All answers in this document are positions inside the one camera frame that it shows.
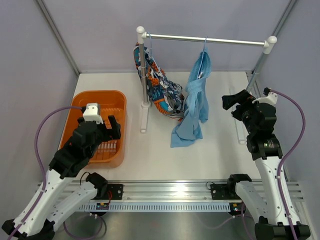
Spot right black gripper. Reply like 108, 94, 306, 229
222, 90, 260, 135

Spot blue wire hanger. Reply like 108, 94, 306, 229
146, 31, 164, 78
197, 37, 208, 79

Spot light blue shorts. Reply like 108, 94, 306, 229
170, 48, 212, 148

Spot patterned orange blue shorts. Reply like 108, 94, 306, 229
144, 47, 185, 121

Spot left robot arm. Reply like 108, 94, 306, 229
2, 115, 121, 240

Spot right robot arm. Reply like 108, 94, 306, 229
222, 88, 311, 240

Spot orange plastic basket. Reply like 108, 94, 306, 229
55, 90, 127, 168

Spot metal clothes rack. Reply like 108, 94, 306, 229
133, 26, 278, 133

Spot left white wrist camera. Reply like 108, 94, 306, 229
82, 103, 104, 125

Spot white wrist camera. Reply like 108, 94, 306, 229
252, 87, 278, 106
82, 103, 104, 125

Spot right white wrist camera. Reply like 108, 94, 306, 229
252, 87, 278, 106

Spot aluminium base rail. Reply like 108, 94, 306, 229
33, 181, 305, 202

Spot white slotted cable duct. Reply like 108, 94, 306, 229
76, 202, 231, 213

